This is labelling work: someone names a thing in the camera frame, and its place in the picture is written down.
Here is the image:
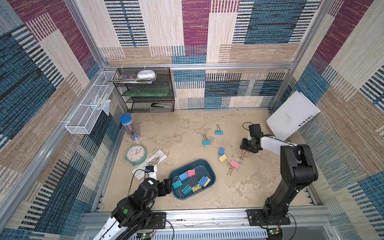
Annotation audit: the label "pink binder clip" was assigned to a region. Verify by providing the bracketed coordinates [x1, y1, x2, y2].
[186, 169, 196, 183]
[227, 160, 240, 176]
[240, 150, 247, 161]

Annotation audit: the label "blue binder clip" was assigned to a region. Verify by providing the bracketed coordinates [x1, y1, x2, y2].
[218, 147, 234, 158]
[199, 176, 207, 187]
[179, 172, 189, 182]

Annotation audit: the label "yellow binder clip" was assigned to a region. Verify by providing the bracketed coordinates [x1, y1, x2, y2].
[192, 181, 202, 193]
[203, 178, 211, 188]
[219, 154, 231, 168]

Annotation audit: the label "teal binder clip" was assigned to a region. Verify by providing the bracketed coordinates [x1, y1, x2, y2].
[182, 179, 194, 197]
[172, 180, 183, 198]
[202, 134, 211, 146]
[215, 124, 224, 135]

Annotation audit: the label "teal plastic storage box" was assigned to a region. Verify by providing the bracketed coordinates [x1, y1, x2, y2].
[169, 159, 216, 200]

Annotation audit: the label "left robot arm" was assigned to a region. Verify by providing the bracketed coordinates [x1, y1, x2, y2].
[94, 178, 172, 240]

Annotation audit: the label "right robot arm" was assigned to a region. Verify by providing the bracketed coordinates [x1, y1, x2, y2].
[240, 122, 319, 228]

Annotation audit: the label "ruler set white package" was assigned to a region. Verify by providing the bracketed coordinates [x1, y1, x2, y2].
[132, 150, 168, 180]

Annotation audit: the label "blue lid pencil tube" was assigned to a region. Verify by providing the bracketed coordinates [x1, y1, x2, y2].
[120, 114, 140, 141]

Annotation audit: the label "black stapler on shelf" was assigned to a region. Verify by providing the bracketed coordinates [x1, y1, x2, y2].
[151, 103, 172, 109]

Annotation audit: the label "white item in basket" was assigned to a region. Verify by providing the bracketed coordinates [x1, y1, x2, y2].
[95, 95, 111, 116]

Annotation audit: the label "white round tape dispenser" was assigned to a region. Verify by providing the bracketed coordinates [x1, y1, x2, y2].
[137, 70, 156, 80]

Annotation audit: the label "magazines on top shelf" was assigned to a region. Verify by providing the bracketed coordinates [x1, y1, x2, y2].
[108, 75, 157, 84]

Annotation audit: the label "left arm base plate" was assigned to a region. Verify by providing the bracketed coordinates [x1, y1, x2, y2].
[144, 212, 167, 231]

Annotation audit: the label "green round wall clock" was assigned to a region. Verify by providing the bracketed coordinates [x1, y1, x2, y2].
[124, 145, 148, 166]

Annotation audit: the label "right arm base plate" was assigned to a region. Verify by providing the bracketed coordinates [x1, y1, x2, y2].
[246, 209, 291, 226]

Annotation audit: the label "white wire wall basket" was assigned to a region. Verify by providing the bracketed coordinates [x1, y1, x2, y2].
[66, 71, 115, 135]

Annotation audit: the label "black wire shelf rack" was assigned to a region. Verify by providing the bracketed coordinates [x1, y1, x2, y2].
[112, 67, 175, 114]

